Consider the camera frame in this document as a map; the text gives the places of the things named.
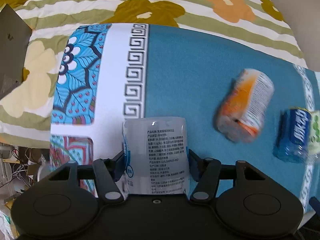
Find white blue labelled plastic cup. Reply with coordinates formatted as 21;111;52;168
123;116;190;194

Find orange labelled plastic cup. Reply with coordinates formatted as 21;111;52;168
216;69;274;143

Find green white labelled plastic cup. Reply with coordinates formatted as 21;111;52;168
308;110;320;155

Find blue patterned table cloth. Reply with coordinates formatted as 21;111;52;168
50;23;319;207

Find floral striped bed quilt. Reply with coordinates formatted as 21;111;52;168
1;0;306;148

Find grey open laptop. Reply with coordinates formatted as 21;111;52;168
0;4;32;98

